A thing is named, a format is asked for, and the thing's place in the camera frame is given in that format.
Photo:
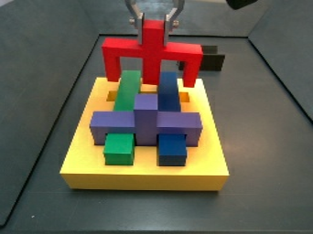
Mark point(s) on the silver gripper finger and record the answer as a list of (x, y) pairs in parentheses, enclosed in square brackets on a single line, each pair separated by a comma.
[(170, 21), (137, 17)]

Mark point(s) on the red three-legged block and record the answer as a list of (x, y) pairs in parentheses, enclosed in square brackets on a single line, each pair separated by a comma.
[(153, 51)]

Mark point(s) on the yellow base board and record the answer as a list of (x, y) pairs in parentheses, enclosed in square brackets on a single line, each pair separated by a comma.
[(86, 172)]

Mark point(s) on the black U-shaped holder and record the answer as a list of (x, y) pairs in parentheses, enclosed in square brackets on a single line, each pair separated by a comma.
[(212, 59)]

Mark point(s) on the purple three-legged block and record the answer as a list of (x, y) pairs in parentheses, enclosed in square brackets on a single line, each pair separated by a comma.
[(146, 122)]

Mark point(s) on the blue long block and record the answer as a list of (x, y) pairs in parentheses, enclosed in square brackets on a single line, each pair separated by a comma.
[(172, 144)]

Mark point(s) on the green long block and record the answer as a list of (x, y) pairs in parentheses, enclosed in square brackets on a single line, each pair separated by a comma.
[(121, 143)]

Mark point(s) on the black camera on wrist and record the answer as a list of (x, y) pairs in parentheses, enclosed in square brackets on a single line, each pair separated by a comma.
[(237, 4)]

